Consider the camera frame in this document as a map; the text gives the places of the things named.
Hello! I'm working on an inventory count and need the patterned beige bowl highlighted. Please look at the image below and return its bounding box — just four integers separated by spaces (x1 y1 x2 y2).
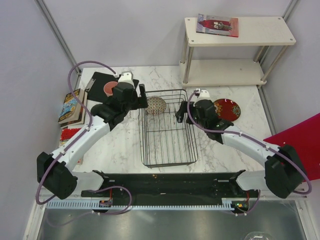
145 96 167 115

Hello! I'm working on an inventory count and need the pink plastic cup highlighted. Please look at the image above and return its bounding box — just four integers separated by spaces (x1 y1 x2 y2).
103 81 118 97

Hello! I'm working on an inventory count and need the red floral plate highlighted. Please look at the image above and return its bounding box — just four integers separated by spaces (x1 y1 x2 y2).
213 98 241 122

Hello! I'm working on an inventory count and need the black wire dish rack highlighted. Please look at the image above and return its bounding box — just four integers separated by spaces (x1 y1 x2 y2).
138 89 199 168

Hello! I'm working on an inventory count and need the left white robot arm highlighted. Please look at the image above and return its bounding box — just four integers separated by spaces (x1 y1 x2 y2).
36 82 148 200

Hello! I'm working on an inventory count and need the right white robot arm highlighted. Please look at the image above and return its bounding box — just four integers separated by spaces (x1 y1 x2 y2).
175 99 307 199

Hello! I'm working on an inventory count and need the black clipboard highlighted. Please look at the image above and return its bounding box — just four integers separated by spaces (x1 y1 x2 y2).
85 72 139 103

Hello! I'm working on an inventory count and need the colourful paperback book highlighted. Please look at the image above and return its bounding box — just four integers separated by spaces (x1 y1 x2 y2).
58 92 85 128

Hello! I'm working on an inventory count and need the red cover book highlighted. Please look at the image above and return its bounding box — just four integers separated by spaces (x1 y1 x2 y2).
58 127 81 148

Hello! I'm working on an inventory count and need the red illustrated booklet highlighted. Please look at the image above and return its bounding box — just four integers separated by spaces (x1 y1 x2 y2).
196 14 239 38

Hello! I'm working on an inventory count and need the red folder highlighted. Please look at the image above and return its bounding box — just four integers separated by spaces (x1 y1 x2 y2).
264 114 320 181

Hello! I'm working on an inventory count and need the white two-tier shelf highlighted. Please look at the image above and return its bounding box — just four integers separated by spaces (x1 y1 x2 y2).
179 16 296 87

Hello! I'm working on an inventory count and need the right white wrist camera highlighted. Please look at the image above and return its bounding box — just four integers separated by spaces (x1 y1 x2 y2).
193 88 211 102

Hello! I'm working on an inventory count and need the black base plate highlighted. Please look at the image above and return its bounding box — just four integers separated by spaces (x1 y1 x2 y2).
81 172 258 207

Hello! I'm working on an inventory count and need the white cable duct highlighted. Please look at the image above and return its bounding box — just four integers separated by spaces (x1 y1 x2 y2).
46 199 237 211

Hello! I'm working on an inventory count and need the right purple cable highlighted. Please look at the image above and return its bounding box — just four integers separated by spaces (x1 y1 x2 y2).
186 91 313 217

